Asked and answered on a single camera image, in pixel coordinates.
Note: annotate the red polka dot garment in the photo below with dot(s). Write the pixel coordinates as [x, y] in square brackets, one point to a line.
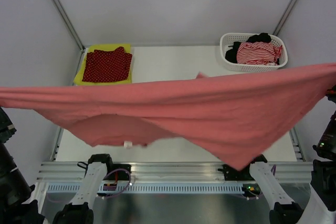
[107, 66]

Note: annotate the pink red garment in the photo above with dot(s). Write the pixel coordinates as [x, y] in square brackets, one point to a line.
[234, 117]

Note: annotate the yellow-green trousers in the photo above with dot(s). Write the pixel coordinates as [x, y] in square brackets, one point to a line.
[104, 47]

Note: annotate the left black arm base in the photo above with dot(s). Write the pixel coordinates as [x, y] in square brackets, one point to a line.
[119, 175]

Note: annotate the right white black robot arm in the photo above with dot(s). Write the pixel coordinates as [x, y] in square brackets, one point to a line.
[320, 174]

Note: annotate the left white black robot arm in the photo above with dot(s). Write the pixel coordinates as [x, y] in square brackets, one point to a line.
[22, 203]

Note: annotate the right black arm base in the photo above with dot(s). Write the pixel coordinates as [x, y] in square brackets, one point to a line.
[231, 174]

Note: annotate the white plastic laundry basket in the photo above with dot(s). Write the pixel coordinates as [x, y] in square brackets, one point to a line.
[228, 39]

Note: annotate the black garment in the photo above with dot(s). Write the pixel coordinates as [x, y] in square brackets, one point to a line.
[231, 54]

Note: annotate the red white striped garment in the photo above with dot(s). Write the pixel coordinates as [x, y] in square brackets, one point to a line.
[258, 53]

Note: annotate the white slotted cable duct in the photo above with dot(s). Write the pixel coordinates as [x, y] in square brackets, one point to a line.
[157, 188]

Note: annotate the aluminium mounting rail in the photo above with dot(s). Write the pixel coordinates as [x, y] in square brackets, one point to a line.
[169, 172]

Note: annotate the left aluminium frame post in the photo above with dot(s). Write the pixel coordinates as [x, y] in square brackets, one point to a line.
[65, 18]

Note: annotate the aluminium frame post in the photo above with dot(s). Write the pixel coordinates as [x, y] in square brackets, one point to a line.
[288, 10]
[65, 18]

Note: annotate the right aluminium frame post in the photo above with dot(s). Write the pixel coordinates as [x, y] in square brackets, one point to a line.
[288, 10]

